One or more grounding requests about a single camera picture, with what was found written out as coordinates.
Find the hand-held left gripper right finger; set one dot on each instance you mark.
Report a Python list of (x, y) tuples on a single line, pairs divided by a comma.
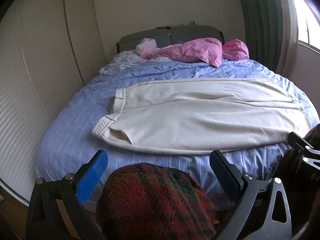
[(225, 172)]

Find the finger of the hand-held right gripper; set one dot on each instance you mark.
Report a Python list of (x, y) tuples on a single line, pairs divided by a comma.
[(303, 146)]

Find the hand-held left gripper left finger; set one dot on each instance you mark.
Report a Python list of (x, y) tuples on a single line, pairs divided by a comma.
[(92, 175)]

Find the white pants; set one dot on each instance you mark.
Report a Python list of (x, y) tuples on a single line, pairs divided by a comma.
[(187, 120)]

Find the bed with blue striped sheet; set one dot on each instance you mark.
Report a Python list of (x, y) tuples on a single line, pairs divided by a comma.
[(75, 120)]

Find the pale floral cloth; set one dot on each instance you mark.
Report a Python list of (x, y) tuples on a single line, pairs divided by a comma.
[(120, 61)]

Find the pink pillow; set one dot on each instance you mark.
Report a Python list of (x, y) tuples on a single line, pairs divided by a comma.
[(236, 50)]

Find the window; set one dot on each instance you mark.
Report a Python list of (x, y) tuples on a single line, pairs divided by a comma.
[(306, 25)]

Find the pink duvet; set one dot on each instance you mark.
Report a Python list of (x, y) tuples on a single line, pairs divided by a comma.
[(195, 51)]

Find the white wardrobe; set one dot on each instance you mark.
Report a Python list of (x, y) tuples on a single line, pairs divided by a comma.
[(50, 55)]

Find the green curtain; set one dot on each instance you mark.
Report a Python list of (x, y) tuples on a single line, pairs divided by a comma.
[(260, 17)]

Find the grey padded headboard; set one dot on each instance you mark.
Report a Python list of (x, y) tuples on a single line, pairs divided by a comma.
[(180, 33)]

